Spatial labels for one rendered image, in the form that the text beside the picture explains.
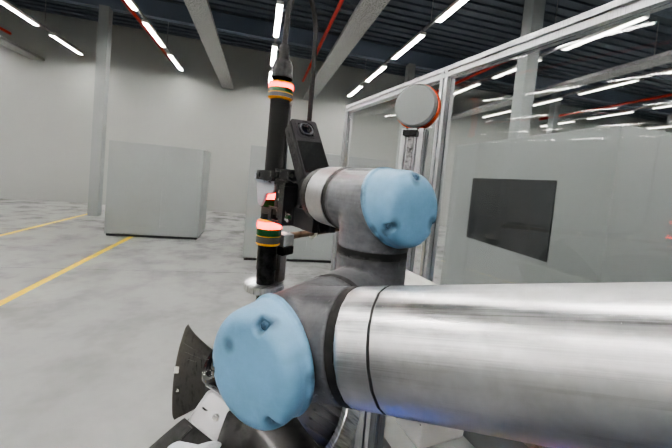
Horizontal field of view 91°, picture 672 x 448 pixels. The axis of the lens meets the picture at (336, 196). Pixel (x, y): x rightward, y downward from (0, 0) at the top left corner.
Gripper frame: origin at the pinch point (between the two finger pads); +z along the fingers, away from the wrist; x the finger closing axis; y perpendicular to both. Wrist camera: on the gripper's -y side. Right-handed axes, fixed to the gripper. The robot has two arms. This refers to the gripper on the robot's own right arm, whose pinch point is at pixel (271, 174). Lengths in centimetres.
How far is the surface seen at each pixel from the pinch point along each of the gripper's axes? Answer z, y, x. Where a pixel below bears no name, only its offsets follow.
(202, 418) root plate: 7.0, 48.5, -7.1
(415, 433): 3, 70, 51
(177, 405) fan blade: 32, 62, -7
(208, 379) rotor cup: 5.7, 40.0, -6.9
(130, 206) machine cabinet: 738, 93, 2
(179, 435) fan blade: 7, 50, -11
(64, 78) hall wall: 1348, -247, -182
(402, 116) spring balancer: 31, -25, 60
